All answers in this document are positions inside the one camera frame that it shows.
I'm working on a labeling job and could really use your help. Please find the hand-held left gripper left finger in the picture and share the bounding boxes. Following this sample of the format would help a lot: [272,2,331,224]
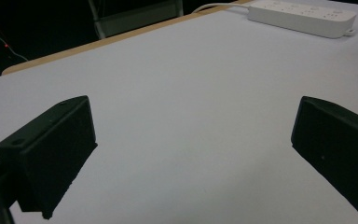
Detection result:
[0,95,99,220]

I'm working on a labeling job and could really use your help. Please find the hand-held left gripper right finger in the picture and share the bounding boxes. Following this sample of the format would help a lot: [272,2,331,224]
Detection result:
[290,95,358,213]

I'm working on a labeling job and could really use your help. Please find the white power strip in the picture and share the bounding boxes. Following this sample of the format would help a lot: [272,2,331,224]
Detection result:
[247,0,357,39]

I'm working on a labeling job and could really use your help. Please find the grey metal stand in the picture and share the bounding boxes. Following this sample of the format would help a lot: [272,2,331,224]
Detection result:
[88,0,185,40]

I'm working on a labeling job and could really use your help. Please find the thin dark cable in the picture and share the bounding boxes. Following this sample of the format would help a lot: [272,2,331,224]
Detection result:
[0,8,30,63]

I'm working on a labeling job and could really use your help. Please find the white power strip cable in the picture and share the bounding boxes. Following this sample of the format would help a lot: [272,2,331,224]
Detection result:
[192,3,251,14]

